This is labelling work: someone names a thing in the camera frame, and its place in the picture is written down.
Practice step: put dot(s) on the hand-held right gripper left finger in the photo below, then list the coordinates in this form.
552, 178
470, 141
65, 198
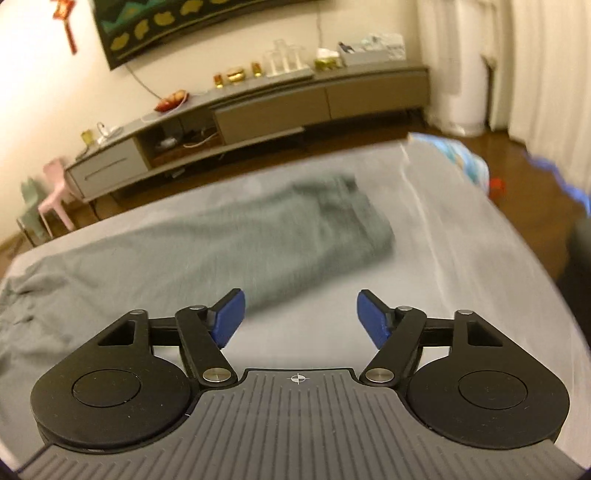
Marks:
231, 318

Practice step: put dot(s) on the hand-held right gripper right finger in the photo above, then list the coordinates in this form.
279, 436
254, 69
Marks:
373, 318

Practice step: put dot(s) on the grey pants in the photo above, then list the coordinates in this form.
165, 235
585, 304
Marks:
184, 249

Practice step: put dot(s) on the bed with grey sheet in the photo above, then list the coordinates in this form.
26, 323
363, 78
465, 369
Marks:
438, 277

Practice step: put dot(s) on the brown woven tray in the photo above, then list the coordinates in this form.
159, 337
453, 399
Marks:
199, 142

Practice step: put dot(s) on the small red floor item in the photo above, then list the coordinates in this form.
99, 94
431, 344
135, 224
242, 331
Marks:
497, 187

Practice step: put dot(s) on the blue patterned cloth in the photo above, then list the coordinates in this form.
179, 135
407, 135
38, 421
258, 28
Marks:
457, 157

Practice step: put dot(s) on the white bowl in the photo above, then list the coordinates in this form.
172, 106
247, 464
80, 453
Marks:
167, 143

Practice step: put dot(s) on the long grey brown cabinet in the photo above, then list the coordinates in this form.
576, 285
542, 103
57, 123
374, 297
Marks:
268, 113

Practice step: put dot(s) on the pink plastic chair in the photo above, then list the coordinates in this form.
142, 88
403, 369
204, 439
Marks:
55, 184

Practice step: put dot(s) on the red fruit plate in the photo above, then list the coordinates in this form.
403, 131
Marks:
171, 101

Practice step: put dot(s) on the green plastic chair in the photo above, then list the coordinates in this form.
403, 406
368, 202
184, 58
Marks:
33, 207

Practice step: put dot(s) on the blue floor item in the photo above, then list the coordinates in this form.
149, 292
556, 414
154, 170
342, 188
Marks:
561, 177

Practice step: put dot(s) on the small gold ornament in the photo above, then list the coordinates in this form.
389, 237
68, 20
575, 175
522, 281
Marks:
257, 69
219, 81

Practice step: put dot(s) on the wide gold ornament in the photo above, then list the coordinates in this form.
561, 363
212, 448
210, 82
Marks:
235, 76

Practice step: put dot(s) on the white air purifier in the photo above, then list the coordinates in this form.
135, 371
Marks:
461, 92

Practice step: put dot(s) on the gold tissue box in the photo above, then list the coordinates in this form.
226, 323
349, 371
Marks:
328, 60

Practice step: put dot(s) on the white storage box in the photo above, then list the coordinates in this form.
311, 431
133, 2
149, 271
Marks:
369, 53

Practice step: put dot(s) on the cluster of clear glasses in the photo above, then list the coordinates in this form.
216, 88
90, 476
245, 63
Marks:
284, 57

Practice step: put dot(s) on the white curtain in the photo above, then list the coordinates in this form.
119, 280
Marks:
540, 69

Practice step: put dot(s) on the wall-mounted television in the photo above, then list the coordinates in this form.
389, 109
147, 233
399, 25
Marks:
138, 32

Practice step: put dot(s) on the red knot wall ornament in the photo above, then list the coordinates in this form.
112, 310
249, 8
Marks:
67, 23

